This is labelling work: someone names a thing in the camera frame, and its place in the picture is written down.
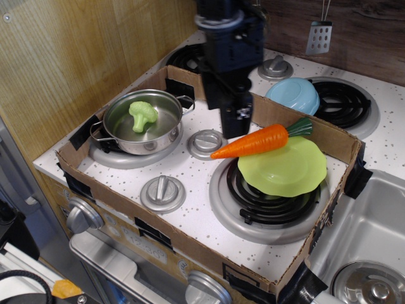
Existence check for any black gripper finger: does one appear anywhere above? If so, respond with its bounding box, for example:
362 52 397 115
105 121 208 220
220 92 253 139

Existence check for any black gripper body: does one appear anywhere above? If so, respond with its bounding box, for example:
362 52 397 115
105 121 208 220
197 14 265 110

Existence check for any orange toy carrot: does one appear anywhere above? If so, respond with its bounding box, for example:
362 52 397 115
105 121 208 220
210 118 313 159

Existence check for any silver metal pot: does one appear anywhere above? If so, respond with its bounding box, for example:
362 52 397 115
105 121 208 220
90 89 196 155

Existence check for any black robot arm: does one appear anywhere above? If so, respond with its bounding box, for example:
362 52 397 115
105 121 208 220
195 1 266 139

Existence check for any green plastic plate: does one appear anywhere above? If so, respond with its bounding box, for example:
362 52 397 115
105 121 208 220
237 137 327 197

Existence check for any silver centre stove knob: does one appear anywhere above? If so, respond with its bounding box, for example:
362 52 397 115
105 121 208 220
187 129 228 160

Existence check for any silver stove knob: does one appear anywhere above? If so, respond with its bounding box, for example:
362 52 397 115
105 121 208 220
140 175 186 214
258 55 294 81
187 129 228 160

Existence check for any silver back stove knob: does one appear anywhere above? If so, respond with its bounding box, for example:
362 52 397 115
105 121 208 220
258 55 294 81

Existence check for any light blue plastic bowl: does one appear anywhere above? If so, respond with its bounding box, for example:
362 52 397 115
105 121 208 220
265 77 320 115

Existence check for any hanging silver slotted spatula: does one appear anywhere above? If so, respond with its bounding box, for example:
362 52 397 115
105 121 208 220
306 1 333 56

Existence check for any green toy broccoli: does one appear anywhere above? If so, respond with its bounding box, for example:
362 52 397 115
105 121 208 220
128 101 158 133

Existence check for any front right black burner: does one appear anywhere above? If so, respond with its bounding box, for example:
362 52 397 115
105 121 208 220
209 159 330 245

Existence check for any back right black burner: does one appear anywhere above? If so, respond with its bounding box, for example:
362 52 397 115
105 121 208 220
308 77 380 139

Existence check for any silver front stove knob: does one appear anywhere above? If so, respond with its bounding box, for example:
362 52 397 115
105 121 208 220
140 175 186 214

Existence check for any silver right oven knob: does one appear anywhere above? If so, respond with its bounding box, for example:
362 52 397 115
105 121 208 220
185 270 233 304

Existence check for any silver oven knob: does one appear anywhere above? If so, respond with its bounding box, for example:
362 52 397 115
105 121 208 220
185 270 233 304
66 197 104 234

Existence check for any silver left oven knob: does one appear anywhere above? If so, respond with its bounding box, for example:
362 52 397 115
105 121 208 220
66 197 104 234

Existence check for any silver toy sink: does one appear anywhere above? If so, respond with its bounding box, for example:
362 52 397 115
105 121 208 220
309 170 404 303

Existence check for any silver sink drain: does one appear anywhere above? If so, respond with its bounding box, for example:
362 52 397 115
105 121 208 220
330 261 404 304

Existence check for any orange cloth piece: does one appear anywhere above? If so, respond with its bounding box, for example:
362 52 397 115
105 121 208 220
51 279 82 299

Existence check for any silver oven door handle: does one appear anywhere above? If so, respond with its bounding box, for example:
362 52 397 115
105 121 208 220
69 232 140 297

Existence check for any black cable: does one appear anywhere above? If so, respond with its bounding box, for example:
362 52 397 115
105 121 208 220
0 270 53 304

